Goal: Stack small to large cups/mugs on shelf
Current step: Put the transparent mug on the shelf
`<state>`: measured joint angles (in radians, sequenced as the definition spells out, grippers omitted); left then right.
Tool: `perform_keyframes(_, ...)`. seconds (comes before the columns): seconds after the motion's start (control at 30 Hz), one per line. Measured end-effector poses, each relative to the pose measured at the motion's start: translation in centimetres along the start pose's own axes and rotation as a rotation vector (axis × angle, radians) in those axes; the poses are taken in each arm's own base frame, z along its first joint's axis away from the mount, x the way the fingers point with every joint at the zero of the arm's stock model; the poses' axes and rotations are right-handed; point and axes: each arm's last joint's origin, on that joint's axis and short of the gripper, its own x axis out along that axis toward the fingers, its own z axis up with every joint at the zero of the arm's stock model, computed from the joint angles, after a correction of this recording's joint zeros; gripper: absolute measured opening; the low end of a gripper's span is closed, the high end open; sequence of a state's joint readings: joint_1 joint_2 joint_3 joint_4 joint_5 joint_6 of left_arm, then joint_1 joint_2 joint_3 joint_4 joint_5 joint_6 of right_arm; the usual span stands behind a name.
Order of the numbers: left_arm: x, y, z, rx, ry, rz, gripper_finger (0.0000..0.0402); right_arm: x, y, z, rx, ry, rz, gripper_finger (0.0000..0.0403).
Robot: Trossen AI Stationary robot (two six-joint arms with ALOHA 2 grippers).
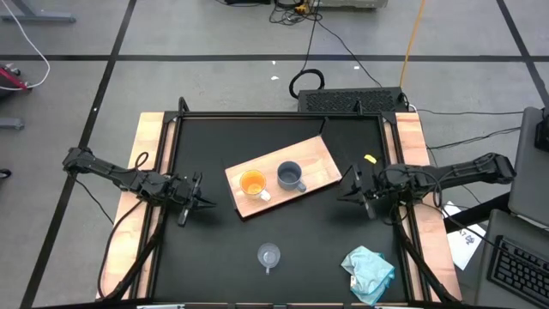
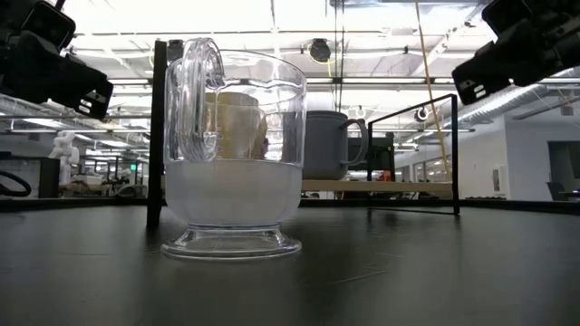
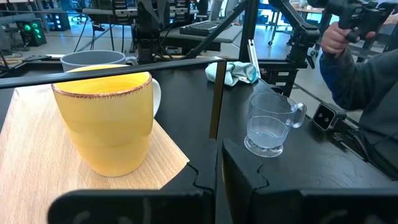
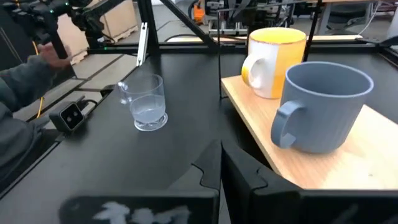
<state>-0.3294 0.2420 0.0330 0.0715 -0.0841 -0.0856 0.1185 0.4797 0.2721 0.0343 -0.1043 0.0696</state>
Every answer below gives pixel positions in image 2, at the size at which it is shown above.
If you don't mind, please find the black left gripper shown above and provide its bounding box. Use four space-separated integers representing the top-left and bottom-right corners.
0 29 114 121

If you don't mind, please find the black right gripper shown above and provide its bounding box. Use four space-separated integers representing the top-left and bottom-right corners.
451 17 580 106

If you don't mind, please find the grey mug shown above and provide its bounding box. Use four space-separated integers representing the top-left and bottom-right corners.
302 110 369 181

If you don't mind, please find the white robot figure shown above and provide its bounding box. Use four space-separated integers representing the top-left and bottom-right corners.
48 130 81 185

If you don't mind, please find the wooden cutting board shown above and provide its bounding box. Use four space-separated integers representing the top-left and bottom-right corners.
147 39 460 229

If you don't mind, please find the yellow cable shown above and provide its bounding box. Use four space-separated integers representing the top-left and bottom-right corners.
414 0 454 182

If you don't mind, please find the black curved cable loop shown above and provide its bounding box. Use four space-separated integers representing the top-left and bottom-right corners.
0 170 33 198

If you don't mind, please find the black overhead camera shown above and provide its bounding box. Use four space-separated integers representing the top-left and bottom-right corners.
309 38 333 63

